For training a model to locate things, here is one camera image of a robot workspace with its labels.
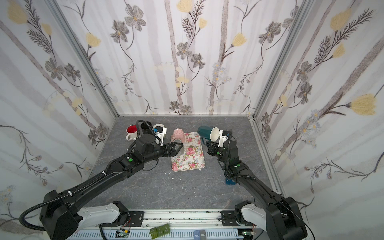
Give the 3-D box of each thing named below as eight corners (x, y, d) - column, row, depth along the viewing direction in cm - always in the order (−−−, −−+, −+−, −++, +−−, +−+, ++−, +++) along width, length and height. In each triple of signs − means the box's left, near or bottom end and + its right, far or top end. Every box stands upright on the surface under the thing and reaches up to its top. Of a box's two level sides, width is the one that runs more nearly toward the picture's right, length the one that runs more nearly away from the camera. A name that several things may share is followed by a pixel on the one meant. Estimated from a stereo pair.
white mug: (129, 143, 107) (124, 136, 100) (130, 132, 113) (126, 124, 106) (138, 141, 107) (134, 134, 101) (138, 131, 114) (135, 123, 107)
